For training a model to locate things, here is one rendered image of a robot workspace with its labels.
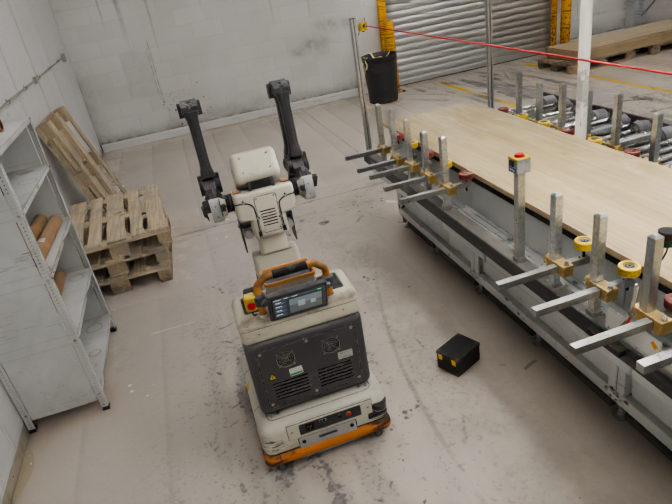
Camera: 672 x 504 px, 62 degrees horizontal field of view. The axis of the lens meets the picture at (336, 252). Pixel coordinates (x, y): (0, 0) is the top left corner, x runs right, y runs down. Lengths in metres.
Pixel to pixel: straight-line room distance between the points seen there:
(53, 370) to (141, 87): 6.41
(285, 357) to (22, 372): 1.57
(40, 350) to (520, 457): 2.49
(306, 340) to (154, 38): 7.24
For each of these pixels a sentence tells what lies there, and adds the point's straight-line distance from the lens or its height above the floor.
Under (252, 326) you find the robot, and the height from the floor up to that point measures 0.79.
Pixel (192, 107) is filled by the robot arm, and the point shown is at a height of 1.60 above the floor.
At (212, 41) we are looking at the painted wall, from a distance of 9.28.
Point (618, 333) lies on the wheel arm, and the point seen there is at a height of 0.86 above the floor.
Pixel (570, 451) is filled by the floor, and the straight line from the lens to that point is 2.86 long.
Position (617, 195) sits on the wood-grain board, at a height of 0.90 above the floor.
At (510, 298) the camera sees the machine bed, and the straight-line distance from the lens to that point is 3.50.
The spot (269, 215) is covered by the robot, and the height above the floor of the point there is 1.11.
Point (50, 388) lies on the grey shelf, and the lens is 3.56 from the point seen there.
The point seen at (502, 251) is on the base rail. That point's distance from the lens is 2.89.
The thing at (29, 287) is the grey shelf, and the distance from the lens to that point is 3.24.
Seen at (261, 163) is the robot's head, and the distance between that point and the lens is 2.57.
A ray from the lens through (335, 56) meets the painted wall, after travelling 9.68.
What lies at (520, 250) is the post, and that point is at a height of 0.76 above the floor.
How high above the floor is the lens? 2.09
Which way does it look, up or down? 27 degrees down
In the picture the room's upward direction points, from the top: 10 degrees counter-clockwise
